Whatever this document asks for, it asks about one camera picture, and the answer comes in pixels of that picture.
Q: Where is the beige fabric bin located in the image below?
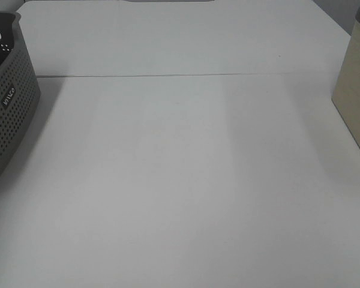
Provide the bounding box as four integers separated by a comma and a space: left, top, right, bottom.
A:
332, 7, 360, 149

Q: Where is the grey perforated plastic basket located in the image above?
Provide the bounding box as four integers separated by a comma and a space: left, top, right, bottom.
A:
0, 11, 42, 193

